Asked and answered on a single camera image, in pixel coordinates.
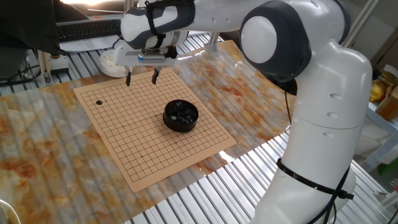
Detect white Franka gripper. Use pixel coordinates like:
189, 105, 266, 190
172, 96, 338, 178
111, 40, 180, 87

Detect tan Go board mat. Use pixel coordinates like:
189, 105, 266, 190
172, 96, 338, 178
73, 67, 238, 193

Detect white bowl of white stones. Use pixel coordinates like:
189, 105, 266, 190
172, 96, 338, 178
99, 49, 133, 78

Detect black bowl of black stones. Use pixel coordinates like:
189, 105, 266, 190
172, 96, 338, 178
163, 98, 200, 132

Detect white paper sheet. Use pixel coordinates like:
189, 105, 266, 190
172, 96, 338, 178
58, 34, 121, 52

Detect black computer keyboard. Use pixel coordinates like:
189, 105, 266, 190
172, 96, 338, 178
57, 18, 123, 43

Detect marble patterned glossy sheet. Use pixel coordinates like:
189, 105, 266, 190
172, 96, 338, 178
0, 39, 296, 224

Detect black fabric cover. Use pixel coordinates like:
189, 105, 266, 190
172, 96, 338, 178
0, 0, 90, 57

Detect white rounded object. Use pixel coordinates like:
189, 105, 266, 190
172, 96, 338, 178
0, 198, 21, 224

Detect yellow gold figurine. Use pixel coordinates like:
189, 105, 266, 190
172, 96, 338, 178
370, 79, 388, 102

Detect white foam packing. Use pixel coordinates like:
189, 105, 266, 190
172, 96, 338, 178
354, 114, 392, 156

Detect grey metal shelf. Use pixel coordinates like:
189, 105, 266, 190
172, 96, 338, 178
366, 102, 398, 133

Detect orange brown box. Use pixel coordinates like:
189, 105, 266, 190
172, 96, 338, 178
375, 85, 398, 122

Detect green plastic item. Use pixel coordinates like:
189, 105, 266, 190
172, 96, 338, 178
377, 157, 398, 177

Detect silver blue wrist camera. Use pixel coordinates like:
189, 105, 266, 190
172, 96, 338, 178
137, 51, 167, 64

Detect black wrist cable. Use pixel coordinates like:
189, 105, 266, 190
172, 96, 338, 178
164, 45, 178, 60

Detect black camera cable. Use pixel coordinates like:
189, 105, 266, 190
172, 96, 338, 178
111, 36, 124, 50

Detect black floor cable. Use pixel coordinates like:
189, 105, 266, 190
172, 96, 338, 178
0, 63, 42, 87

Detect thin black cable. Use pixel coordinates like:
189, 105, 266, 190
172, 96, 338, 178
284, 88, 293, 125

